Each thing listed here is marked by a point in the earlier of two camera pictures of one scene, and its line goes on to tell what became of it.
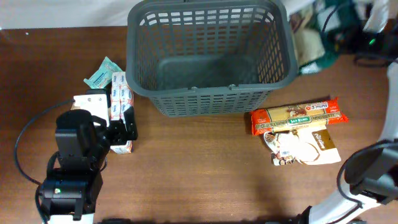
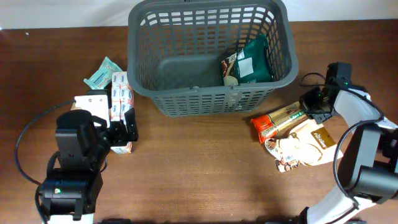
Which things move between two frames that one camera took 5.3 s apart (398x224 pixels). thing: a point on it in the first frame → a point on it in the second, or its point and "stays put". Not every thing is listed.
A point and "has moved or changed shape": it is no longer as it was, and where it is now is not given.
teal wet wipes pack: x=103 y=74 stays put
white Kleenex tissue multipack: x=121 y=99 stays put
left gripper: x=121 y=131 stays put
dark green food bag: x=315 y=24 → x=252 y=63
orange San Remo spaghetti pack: x=307 y=114 has moved or changed shape
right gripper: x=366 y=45 → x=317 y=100
